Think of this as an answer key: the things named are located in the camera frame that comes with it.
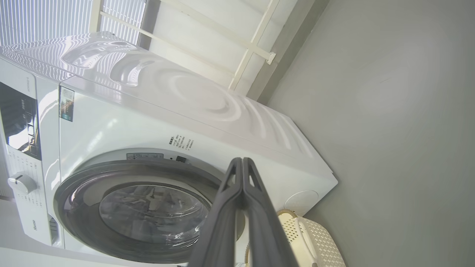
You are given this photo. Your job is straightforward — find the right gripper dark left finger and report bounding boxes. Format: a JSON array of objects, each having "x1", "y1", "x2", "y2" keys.
[{"x1": 187, "y1": 157, "x2": 244, "y2": 267}]

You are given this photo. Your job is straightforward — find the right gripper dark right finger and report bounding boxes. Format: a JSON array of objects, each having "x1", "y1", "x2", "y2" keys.
[{"x1": 242, "y1": 157, "x2": 299, "y2": 267}]

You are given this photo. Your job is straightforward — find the round black glass washer door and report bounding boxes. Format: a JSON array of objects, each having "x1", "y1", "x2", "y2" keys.
[{"x1": 54, "y1": 160, "x2": 246, "y2": 264}]

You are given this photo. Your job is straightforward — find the grey warning label sticker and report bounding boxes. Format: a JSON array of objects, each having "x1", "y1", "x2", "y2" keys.
[{"x1": 126, "y1": 152, "x2": 164, "y2": 161}]

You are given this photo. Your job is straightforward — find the white front-load washing machine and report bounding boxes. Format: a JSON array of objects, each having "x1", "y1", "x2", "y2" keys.
[{"x1": 0, "y1": 32, "x2": 339, "y2": 267}]

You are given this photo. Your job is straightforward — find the white program selector knob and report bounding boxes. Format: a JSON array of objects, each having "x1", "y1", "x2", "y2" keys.
[{"x1": 7, "y1": 172, "x2": 38, "y2": 194}]

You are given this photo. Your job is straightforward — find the black glossy display panel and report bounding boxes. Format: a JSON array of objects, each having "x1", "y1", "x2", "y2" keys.
[{"x1": 0, "y1": 82, "x2": 42, "y2": 161}]

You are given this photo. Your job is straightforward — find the round white filter cover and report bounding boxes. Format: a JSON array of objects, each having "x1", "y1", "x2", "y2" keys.
[{"x1": 284, "y1": 190, "x2": 319, "y2": 217}]

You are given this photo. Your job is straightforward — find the cream perforated laundry basket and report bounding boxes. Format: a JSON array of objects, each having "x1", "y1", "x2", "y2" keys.
[{"x1": 245, "y1": 209, "x2": 346, "y2": 267}]

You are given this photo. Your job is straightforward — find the dark rectangular promo sticker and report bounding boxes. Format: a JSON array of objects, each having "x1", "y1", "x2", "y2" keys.
[{"x1": 59, "y1": 86, "x2": 75, "y2": 122}]

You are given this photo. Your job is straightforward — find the white vertical window blinds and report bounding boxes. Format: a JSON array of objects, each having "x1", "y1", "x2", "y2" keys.
[{"x1": 0, "y1": 0, "x2": 147, "y2": 47}]

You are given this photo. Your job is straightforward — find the white window frame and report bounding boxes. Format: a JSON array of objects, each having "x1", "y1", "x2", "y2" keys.
[{"x1": 89, "y1": 0, "x2": 281, "y2": 92}]

